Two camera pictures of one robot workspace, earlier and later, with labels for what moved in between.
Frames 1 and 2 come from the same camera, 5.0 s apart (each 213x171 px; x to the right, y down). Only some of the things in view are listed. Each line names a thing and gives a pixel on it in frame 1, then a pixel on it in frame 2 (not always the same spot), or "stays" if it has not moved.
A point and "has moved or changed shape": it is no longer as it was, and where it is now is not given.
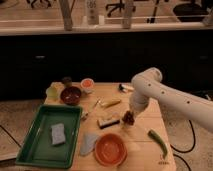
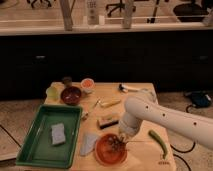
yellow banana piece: (111, 103) stays
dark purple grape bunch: (129, 118) has moved or changed shape
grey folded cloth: (87, 142) stays
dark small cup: (67, 81) stays
